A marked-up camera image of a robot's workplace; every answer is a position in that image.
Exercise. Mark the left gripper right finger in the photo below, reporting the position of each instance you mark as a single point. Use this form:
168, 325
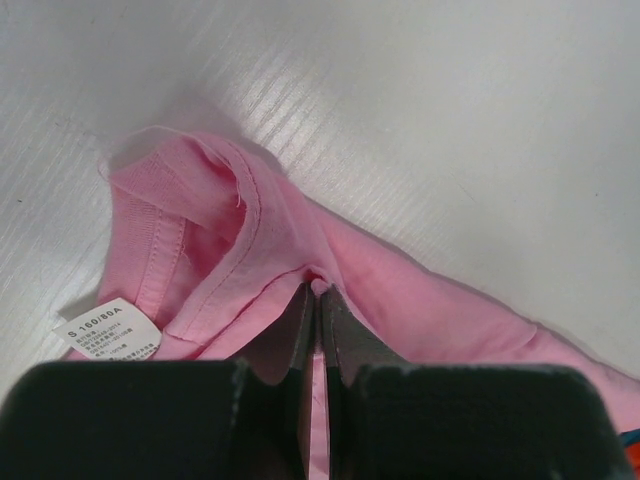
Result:
389, 418

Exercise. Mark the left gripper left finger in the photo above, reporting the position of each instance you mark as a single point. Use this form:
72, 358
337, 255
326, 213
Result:
246, 417

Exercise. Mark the pink t shirt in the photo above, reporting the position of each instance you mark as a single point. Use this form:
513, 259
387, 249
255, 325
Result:
209, 245

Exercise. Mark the teal folded t shirt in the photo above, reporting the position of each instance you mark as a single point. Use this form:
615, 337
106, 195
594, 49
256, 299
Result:
630, 438

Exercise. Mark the orange folded t shirt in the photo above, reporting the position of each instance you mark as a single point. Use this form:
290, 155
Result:
633, 455

